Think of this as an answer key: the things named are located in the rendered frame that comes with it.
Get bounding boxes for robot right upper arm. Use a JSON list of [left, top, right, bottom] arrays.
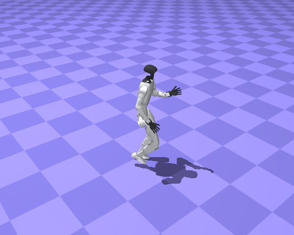
[[135, 85, 148, 110]]

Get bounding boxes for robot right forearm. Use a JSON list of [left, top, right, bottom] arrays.
[[137, 106, 151, 124]]

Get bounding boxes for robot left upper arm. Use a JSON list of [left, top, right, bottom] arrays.
[[152, 78, 159, 97]]

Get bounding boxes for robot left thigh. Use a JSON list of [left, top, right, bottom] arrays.
[[147, 109, 155, 140]]

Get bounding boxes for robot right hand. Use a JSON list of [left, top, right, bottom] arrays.
[[146, 119, 160, 133]]

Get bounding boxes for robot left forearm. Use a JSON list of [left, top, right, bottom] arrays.
[[157, 91, 170, 98]]

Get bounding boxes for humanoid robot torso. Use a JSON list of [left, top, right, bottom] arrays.
[[137, 78, 154, 120]]

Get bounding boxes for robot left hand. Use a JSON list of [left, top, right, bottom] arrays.
[[166, 86, 181, 97]]

